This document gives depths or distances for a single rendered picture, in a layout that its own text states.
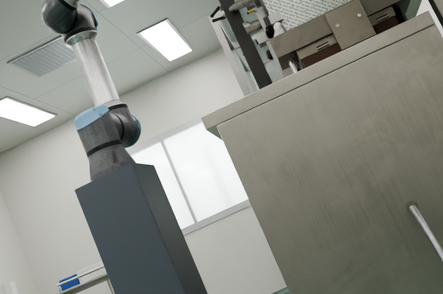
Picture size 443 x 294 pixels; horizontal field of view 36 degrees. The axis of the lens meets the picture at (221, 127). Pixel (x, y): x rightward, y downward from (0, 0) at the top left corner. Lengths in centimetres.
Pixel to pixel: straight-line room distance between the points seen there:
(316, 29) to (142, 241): 78
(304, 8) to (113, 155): 74
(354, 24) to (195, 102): 606
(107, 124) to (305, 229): 73
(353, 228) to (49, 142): 679
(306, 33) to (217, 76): 600
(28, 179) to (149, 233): 645
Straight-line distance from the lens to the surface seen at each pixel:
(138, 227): 205
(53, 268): 831
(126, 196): 206
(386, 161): 181
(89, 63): 236
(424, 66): 186
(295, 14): 215
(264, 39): 222
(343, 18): 192
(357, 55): 185
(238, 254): 771
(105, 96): 232
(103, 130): 216
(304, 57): 192
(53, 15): 232
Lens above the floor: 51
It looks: 11 degrees up
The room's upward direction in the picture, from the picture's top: 24 degrees counter-clockwise
